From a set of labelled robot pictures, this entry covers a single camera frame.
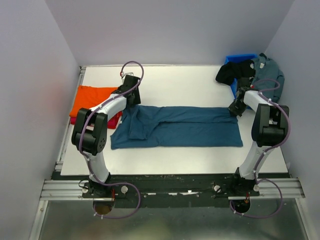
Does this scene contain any aluminium frame rail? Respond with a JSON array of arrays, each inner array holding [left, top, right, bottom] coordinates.
[[27, 65, 96, 240]]

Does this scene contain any teal blue t shirt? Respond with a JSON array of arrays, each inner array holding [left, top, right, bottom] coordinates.
[[110, 105, 243, 150]]

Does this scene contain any purple cable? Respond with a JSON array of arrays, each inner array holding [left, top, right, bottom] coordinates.
[[228, 78, 292, 220], [77, 60, 145, 221]]

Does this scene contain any pink t shirt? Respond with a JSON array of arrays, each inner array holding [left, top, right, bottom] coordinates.
[[69, 111, 123, 129]]

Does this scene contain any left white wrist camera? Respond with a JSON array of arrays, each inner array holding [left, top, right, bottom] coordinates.
[[120, 71, 134, 80]]

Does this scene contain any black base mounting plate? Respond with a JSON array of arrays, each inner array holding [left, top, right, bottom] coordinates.
[[51, 171, 292, 210]]

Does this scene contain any grey blue t shirt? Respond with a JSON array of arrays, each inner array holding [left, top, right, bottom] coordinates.
[[252, 53, 285, 103]]

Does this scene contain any black t shirt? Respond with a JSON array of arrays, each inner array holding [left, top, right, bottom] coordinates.
[[215, 59, 256, 86]]

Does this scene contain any blue plastic bin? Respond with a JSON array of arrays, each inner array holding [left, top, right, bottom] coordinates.
[[224, 53, 258, 98]]

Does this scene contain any orange t shirt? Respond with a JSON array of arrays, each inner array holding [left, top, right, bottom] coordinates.
[[69, 85, 117, 118]]

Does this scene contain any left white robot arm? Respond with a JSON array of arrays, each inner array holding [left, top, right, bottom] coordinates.
[[71, 74, 141, 198]]

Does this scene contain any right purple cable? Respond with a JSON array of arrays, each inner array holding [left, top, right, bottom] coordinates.
[[228, 78, 292, 220]]

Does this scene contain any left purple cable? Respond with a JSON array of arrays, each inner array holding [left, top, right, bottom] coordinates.
[[77, 60, 145, 221]]

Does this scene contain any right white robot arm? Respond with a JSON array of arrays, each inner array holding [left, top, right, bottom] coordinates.
[[228, 78, 291, 196]]

